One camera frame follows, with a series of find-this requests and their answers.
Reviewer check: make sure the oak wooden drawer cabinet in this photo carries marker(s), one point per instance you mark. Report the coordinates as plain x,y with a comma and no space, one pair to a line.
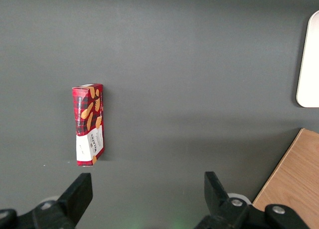
294,179

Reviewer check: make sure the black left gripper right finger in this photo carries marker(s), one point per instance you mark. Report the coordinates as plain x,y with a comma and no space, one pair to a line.
219,204

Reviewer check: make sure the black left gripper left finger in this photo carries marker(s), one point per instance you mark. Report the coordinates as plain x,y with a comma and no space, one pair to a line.
74,199

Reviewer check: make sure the cream rectangular plastic tray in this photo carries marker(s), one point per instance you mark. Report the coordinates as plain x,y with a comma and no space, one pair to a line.
310,64

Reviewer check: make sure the red tartan shortbread box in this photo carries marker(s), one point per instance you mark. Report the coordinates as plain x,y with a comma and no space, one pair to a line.
88,119

